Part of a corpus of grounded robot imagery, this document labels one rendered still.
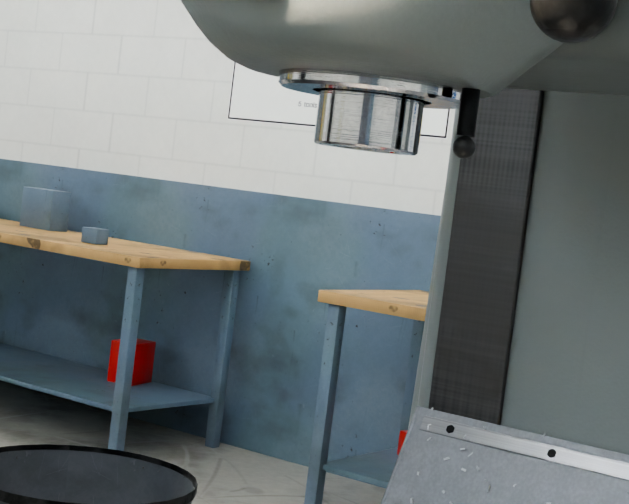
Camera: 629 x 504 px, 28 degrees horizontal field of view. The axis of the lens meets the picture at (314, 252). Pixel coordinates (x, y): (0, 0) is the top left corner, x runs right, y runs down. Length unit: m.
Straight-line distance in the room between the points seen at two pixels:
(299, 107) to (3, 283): 2.12
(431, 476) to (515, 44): 0.48
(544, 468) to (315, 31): 0.50
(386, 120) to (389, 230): 4.91
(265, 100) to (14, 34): 1.79
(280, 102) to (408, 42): 5.36
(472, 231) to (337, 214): 4.66
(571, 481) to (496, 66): 0.44
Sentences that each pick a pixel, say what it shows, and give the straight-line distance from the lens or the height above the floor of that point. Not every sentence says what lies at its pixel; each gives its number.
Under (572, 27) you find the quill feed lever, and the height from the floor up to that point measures 1.32.
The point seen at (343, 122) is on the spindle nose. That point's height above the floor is 1.29.
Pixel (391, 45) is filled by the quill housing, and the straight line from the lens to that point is 0.50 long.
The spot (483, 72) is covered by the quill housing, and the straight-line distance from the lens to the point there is 0.53.
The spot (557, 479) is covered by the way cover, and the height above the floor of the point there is 1.08.
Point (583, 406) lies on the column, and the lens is 0.93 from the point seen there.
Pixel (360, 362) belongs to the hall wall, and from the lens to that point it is 5.54.
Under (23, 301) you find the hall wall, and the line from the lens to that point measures 6.92.
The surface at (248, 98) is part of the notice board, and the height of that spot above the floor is 1.63.
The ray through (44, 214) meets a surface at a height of 0.96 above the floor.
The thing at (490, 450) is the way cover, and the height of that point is 1.08.
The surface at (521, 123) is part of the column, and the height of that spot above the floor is 1.33.
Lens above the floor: 1.26
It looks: 3 degrees down
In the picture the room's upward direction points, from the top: 7 degrees clockwise
